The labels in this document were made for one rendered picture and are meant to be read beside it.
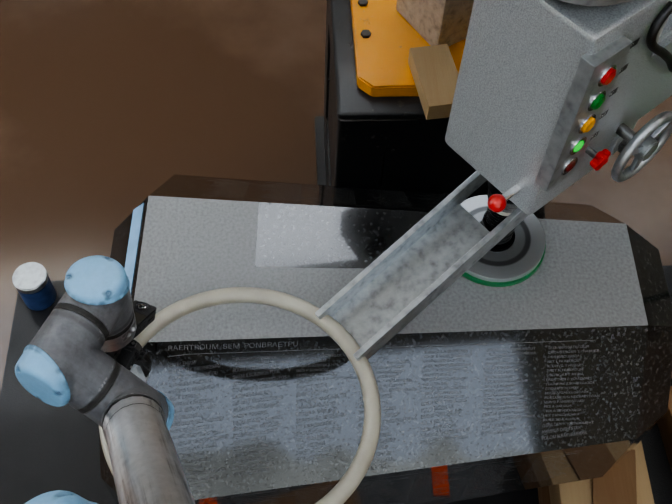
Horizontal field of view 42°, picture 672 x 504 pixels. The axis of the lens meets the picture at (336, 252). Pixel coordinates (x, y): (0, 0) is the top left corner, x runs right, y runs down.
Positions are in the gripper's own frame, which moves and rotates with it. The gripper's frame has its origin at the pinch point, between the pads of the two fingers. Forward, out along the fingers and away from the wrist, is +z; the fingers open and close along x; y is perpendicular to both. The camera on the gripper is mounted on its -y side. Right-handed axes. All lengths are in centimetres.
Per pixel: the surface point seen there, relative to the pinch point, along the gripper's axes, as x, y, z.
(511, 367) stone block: 67, -33, 5
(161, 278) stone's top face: -5.2, -23.0, 3.6
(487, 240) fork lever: 54, -42, -20
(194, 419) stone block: 11.6, -2.4, 15.7
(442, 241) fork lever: 46, -43, -14
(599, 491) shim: 103, -40, 60
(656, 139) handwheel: 75, -62, -37
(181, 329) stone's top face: 3.7, -14.0, 3.7
